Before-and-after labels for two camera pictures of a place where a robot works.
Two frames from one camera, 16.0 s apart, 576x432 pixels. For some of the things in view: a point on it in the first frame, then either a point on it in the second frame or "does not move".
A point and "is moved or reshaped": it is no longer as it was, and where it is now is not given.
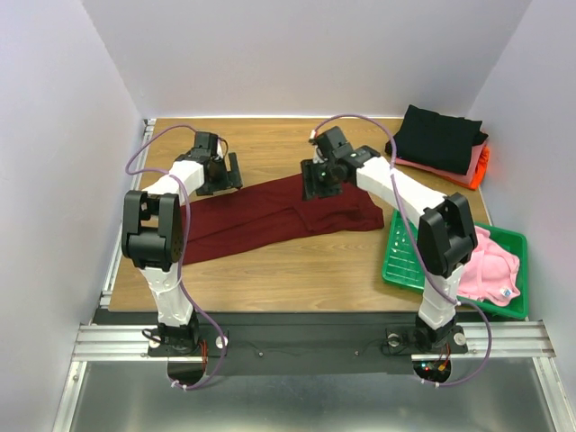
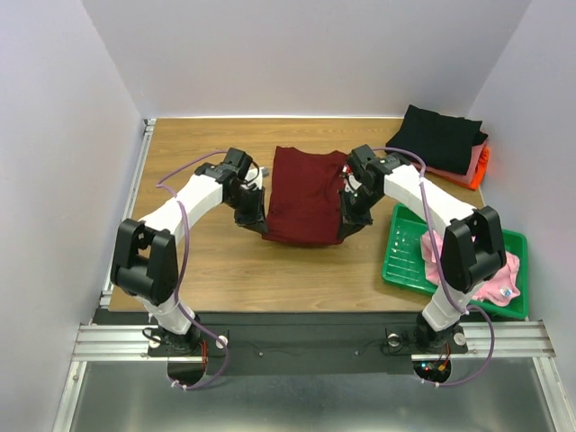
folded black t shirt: (440, 140) does not move
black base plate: (301, 343) does not move
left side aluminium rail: (117, 256) does not move
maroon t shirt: (273, 207) is moved or reshaped
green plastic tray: (403, 266) does not move
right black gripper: (319, 185) to (354, 206)
